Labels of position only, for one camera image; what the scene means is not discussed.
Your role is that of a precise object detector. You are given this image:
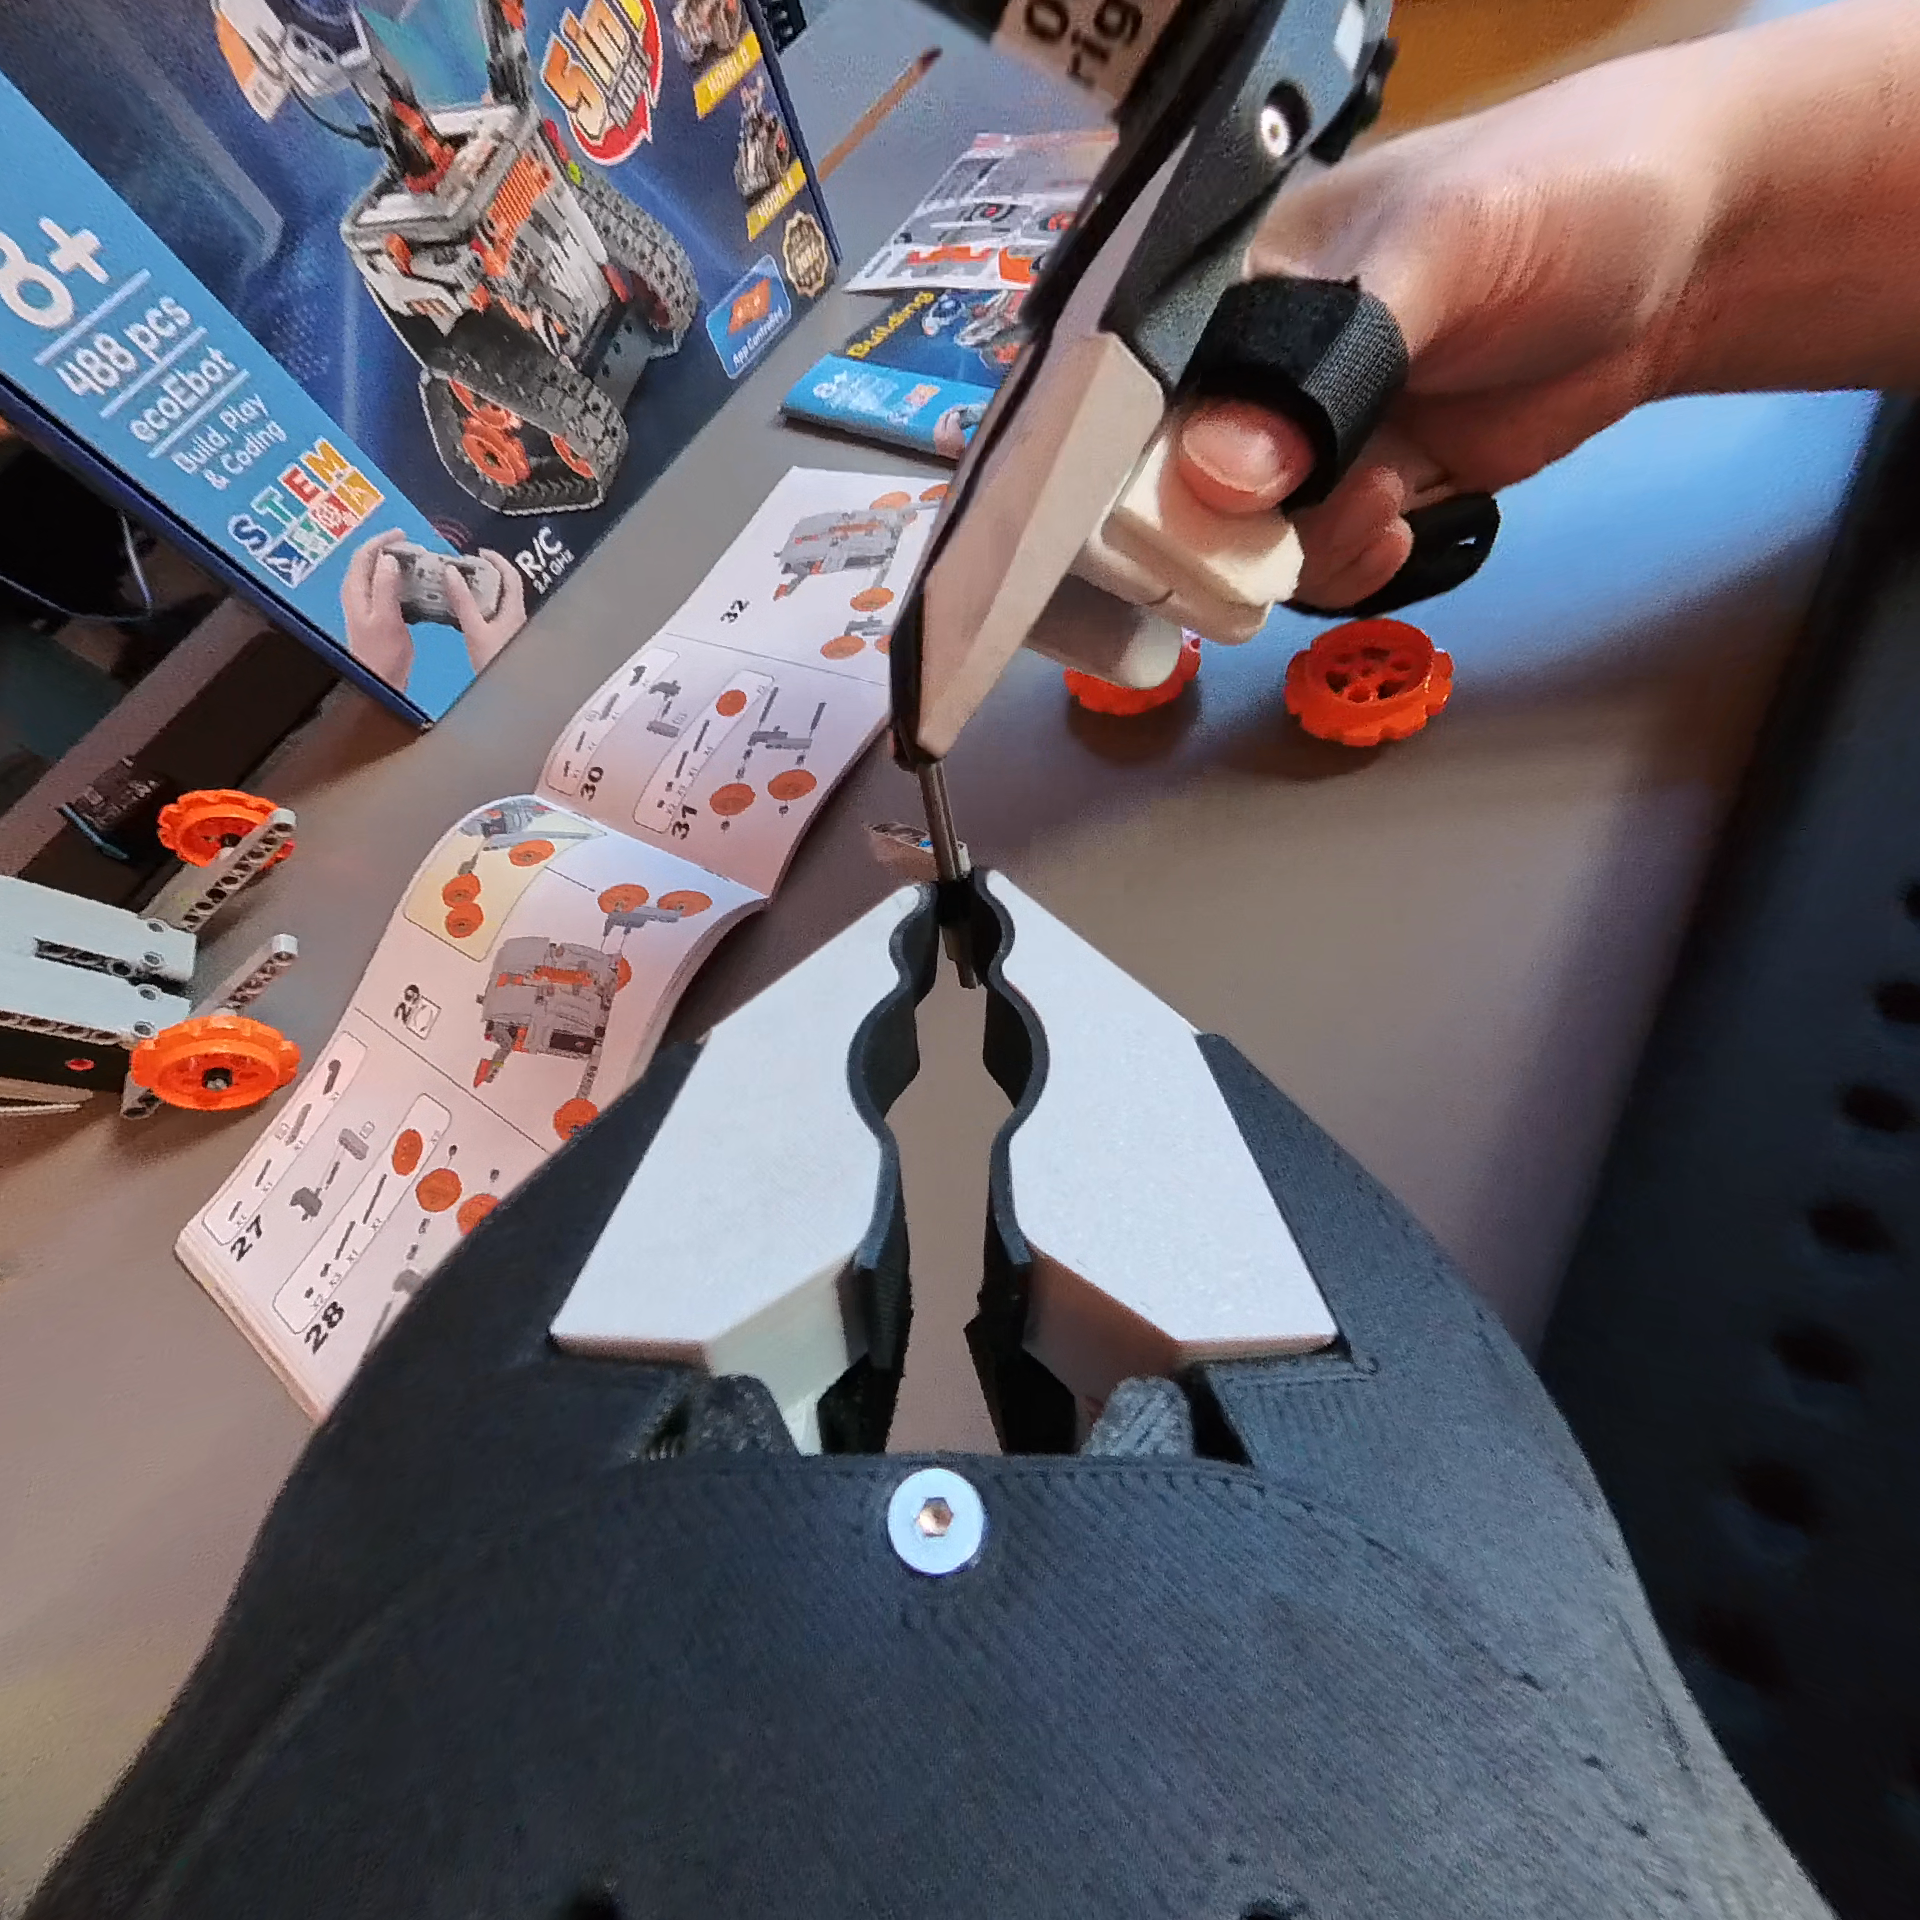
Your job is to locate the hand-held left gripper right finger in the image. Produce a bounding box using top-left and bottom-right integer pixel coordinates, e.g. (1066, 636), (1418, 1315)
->
(977, 871), (1343, 1426)

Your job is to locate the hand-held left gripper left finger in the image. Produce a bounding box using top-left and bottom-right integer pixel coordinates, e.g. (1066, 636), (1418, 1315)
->
(551, 879), (939, 1426)

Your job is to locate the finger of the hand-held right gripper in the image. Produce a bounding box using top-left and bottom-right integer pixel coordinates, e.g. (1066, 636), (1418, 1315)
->
(902, 135), (1178, 763)

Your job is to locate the orange toy wheel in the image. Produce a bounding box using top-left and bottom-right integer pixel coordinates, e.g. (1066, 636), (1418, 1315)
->
(1066, 629), (1202, 719)
(1287, 615), (1458, 748)

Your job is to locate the instruction booklet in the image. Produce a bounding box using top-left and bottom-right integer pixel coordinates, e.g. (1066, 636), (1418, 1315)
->
(177, 465), (963, 1420)

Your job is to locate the grey desk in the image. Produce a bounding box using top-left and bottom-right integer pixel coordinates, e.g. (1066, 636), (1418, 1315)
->
(0, 0), (1894, 1920)

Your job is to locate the person's right hand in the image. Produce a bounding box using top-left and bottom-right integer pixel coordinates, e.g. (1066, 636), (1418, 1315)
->
(1166, 45), (1773, 609)

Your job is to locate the blue cover booklet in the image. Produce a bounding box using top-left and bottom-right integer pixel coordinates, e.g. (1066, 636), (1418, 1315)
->
(787, 285), (1036, 459)

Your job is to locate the white folded leaflet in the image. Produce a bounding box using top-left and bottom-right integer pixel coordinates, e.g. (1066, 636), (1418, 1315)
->
(851, 129), (1120, 295)

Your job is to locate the black foam mat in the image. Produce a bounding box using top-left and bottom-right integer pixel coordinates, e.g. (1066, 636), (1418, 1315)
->
(1539, 391), (1920, 1920)

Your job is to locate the partly built toy robot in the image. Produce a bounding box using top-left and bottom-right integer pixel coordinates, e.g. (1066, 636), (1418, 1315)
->
(0, 787), (305, 1120)

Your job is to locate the blue robot kit box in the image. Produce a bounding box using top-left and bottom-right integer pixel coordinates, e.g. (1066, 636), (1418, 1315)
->
(0, 0), (842, 731)

